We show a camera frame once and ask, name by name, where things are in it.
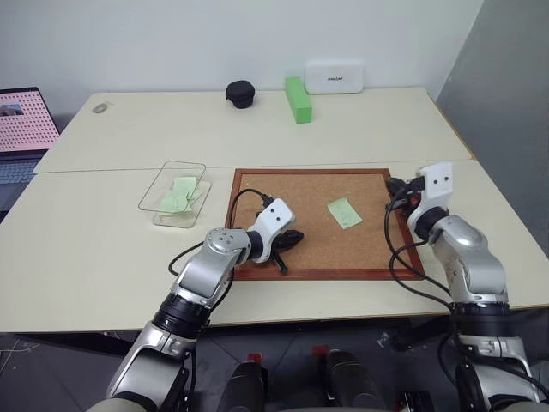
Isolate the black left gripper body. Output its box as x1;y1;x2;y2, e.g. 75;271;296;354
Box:
266;230;293;260

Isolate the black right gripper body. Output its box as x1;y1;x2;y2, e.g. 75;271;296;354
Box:
398;175;426;210

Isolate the green sticky note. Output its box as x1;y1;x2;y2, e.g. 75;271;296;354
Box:
327;197;363;230
159;192;195;215
171;176;199;200

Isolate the white rounded device box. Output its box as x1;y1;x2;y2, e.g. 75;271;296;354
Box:
304;59;367;95

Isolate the green rectangular box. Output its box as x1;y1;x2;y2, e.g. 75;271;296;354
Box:
284;76;314;126

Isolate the clear plastic box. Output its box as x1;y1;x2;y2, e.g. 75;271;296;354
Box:
137;160;214;230

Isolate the dark rounded shape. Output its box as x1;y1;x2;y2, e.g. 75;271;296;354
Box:
311;345;379;412
226;353;269;412

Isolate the black round zipper case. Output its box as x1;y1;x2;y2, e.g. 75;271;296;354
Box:
225;79;256;111

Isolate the laptop with pink screen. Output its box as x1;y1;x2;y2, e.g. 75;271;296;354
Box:
0;87;61;215

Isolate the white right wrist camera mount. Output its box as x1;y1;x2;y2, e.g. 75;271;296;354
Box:
407;161;455;225

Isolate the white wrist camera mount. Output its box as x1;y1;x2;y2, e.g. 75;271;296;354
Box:
407;161;455;225
250;197;297;264

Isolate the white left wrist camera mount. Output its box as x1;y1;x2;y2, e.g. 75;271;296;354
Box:
250;197;297;264

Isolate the cork board with wooden frame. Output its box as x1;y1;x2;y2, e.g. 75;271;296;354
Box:
225;167;425;282

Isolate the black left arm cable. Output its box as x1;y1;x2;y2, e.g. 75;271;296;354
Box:
168;188;275;276

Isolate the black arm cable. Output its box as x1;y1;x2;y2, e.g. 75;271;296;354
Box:
384;200;456;311
168;188;275;276

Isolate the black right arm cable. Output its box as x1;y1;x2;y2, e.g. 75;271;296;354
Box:
384;200;456;311

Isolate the black under-table bracket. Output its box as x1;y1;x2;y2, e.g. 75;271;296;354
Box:
377;328;456;354

